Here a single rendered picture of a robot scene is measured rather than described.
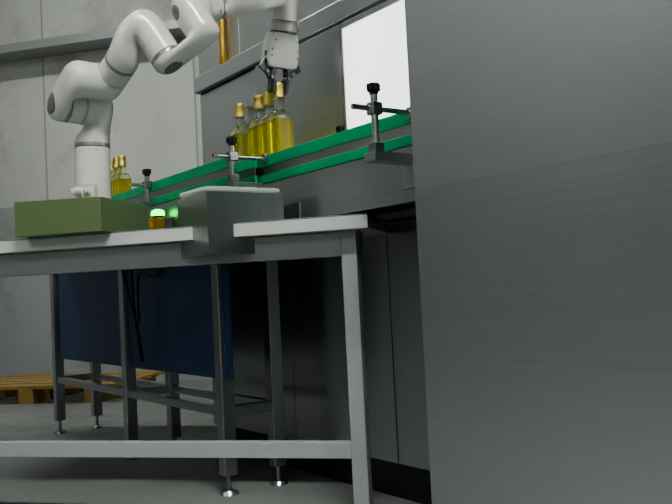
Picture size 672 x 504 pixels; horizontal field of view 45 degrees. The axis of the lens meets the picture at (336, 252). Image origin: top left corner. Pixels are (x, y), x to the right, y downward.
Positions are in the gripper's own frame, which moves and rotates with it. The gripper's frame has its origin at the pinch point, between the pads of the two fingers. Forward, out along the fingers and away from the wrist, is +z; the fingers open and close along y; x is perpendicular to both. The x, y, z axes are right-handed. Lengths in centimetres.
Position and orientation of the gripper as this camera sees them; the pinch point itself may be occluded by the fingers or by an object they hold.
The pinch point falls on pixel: (278, 86)
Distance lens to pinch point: 241.6
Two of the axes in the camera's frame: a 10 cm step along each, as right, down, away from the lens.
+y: -8.2, 0.1, -5.8
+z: -1.0, 9.8, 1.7
